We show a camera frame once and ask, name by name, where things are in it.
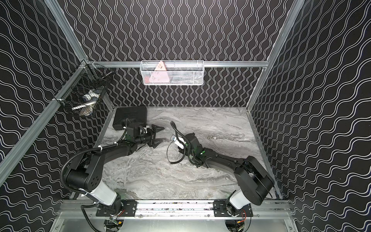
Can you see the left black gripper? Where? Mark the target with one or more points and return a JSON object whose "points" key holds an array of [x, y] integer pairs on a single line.
{"points": [[151, 135]]}

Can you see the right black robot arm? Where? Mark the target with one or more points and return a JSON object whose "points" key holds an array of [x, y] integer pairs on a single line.
{"points": [[254, 181]]}

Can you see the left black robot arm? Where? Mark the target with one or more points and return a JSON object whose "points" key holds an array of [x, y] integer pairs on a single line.
{"points": [[82, 173]]}

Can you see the black plastic tool case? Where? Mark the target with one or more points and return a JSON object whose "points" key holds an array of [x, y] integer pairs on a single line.
{"points": [[134, 114]]}

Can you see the pink triangular card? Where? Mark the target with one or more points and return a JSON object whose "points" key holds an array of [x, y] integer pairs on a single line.
{"points": [[160, 74]]}

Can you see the silver items in black basket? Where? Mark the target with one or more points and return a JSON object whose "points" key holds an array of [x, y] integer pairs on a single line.
{"points": [[87, 107]]}

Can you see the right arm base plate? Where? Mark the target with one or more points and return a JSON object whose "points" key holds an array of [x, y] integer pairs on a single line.
{"points": [[224, 209]]}

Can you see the white wire wall basket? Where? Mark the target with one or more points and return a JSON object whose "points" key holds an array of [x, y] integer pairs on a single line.
{"points": [[181, 73]]}

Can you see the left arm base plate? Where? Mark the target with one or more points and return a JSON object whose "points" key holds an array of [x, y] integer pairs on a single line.
{"points": [[127, 208]]}

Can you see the black wire wall basket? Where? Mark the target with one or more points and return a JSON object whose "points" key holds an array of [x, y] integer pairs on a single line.
{"points": [[93, 77]]}

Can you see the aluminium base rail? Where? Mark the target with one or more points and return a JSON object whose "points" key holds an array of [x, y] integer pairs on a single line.
{"points": [[193, 209]]}

